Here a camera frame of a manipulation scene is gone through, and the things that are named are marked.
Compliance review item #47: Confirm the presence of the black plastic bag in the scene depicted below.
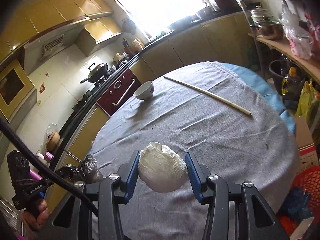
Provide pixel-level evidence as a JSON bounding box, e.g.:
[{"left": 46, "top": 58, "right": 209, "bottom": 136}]
[{"left": 65, "top": 154, "right": 104, "bottom": 184}]

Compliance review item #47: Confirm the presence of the blue plastic bag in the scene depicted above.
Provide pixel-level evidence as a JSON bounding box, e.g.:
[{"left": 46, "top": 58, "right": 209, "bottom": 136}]
[{"left": 278, "top": 187, "right": 313, "bottom": 223}]

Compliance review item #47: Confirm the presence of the person left hand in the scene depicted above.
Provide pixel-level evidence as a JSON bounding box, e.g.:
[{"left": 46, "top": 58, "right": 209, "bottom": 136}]
[{"left": 22, "top": 198, "right": 50, "bottom": 230}]

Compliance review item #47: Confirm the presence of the clay pot on counter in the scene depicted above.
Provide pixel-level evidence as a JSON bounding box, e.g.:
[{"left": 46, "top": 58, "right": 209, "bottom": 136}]
[{"left": 46, "top": 131, "right": 60, "bottom": 152}]

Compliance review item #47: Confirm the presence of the grey tablecloth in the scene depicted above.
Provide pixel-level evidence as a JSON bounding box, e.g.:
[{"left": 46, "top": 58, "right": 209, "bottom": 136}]
[{"left": 86, "top": 61, "right": 301, "bottom": 240}]

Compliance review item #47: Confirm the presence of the long wooden stick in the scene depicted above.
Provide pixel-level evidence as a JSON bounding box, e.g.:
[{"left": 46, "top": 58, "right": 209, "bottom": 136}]
[{"left": 164, "top": 76, "right": 252, "bottom": 116}]

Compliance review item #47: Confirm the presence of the white ceramic bowl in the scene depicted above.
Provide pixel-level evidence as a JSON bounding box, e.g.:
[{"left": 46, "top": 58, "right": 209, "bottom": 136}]
[{"left": 133, "top": 81, "right": 154, "bottom": 100}]

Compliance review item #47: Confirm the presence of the red built-in oven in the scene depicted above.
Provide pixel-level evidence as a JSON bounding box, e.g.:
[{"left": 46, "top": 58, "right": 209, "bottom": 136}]
[{"left": 97, "top": 69, "right": 141, "bottom": 116}]

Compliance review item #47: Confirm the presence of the black wok on stove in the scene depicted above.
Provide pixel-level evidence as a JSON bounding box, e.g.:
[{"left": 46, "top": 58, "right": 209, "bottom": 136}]
[{"left": 80, "top": 63, "right": 108, "bottom": 83}]

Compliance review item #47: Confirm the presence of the red plastic basket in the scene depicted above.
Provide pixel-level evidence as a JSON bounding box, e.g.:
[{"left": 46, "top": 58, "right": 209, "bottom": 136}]
[{"left": 277, "top": 166, "right": 319, "bottom": 239}]

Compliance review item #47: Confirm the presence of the cardboard box on floor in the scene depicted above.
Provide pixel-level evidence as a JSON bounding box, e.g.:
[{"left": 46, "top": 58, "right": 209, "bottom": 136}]
[{"left": 294, "top": 116, "right": 319, "bottom": 174}]

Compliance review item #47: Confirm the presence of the range hood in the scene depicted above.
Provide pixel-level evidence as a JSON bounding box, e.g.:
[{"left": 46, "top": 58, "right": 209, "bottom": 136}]
[{"left": 23, "top": 23, "right": 84, "bottom": 75}]

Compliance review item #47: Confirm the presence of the cooking oil bottle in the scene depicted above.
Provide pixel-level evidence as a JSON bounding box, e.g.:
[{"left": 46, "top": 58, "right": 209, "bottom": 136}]
[{"left": 281, "top": 67, "right": 304, "bottom": 101}]

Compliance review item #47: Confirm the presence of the metal storage shelf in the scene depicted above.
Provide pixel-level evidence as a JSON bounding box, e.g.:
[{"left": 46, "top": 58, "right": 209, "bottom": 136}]
[{"left": 236, "top": 0, "right": 319, "bottom": 83}]

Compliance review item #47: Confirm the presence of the pink white plastic bag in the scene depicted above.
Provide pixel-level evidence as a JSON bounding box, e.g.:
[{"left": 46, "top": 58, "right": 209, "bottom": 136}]
[{"left": 279, "top": 4, "right": 319, "bottom": 60}]

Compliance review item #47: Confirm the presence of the black microwave oven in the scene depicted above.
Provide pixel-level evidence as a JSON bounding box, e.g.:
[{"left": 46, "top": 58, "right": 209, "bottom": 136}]
[{"left": 208, "top": 0, "right": 241, "bottom": 14}]

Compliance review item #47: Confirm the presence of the black cable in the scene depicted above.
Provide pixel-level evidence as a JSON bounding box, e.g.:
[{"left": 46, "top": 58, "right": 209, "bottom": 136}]
[{"left": 0, "top": 117, "right": 99, "bottom": 217}]

